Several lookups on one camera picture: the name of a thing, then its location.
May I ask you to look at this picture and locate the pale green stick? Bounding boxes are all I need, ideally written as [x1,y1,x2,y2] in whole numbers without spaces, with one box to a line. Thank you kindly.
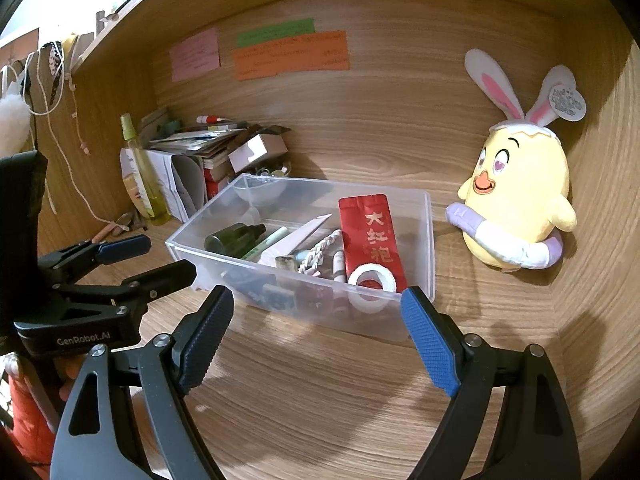
[245,226,289,261]

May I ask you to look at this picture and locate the clear plastic storage box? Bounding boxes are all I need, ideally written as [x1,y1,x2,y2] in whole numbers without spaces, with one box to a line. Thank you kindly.
[165,174,437,343]

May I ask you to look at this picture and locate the pinkish white squeeze tube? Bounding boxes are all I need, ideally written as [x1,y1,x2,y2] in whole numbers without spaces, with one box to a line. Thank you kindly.
[257,213,333,267]

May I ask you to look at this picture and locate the glass bowl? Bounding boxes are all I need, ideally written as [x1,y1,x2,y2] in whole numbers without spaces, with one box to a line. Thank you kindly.
[234,162,293,201]

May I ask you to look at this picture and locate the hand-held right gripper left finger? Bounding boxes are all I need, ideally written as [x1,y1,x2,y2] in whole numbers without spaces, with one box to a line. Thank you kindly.
[50,285,236,480]

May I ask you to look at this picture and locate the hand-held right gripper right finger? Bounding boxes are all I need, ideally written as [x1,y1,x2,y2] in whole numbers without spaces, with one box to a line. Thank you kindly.
[400,286,583,480]

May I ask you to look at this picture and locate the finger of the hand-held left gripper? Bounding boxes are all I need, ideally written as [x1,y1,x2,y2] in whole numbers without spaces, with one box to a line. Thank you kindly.
[38,234,152,284]
[55,259,197,319]

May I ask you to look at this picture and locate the stack of books and papers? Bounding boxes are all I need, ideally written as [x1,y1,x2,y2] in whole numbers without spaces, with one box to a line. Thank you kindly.
[140,107,291,196]

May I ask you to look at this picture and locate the white fluffy pompom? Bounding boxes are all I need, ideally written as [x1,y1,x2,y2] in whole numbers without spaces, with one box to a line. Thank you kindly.
[0,92,33,156]

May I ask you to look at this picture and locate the white folded papers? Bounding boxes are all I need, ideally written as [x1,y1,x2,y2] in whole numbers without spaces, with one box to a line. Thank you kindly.
[120,147,208,223]

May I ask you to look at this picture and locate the green sticky note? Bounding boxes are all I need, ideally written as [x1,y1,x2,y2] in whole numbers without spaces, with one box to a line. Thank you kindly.
[236,18,316,47]

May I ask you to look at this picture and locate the braided rope loop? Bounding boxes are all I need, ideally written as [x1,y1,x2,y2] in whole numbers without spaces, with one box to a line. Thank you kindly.
[297,229,343,276]

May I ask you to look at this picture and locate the person's left hand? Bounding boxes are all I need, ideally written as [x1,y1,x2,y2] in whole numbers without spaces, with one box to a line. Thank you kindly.
[57,357,86,403]

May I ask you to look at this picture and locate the pink sticky note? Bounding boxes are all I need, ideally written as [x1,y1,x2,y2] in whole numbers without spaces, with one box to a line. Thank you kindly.
[169,27,221,82]

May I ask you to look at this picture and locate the pink wooden stick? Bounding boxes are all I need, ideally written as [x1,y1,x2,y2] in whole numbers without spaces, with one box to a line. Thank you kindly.
[90,222,121,243]

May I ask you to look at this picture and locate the red book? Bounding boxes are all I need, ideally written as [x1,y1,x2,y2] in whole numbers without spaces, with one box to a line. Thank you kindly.
[204,167,236,198]

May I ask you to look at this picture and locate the dark green bottle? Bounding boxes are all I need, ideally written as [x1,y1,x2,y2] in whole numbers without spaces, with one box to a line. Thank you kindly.
[204,222,267,256]

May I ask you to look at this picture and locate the small white cardboard box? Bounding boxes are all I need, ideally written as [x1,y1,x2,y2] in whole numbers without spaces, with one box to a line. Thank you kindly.
[227,132,289,175]

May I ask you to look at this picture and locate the white cable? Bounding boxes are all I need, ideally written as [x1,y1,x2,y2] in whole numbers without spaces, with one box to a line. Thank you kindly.
[25,40,116,226]

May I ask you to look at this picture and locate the white tape roll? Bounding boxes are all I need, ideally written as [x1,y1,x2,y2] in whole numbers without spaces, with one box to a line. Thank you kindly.
[347,263,401,313]

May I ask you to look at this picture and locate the red white lip balm tube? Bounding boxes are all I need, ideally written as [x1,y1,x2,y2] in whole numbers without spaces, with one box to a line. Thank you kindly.
[331,249,349,285]

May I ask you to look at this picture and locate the yellow green spray bottle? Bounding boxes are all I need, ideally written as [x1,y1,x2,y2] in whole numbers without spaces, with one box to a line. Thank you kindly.
[119,113,172,226]

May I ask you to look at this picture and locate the orange sticky note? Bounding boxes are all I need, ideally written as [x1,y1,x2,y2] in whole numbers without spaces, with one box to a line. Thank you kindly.
[233,30,351,81]

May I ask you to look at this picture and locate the patterned lace band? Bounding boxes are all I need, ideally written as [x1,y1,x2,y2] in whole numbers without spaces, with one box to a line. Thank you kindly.
[47,40,68,111]

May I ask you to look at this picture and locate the yellow chick plush toy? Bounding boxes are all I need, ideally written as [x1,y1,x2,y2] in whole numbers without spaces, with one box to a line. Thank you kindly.
[445,48,588,272]

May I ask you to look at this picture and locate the beige cosmetic tube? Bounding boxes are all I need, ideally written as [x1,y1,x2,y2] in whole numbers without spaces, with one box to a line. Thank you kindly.
[122,172,151,218]

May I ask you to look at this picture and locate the red tea packet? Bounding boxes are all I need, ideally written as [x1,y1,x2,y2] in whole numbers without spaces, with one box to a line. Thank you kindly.
[338,192,403,291]

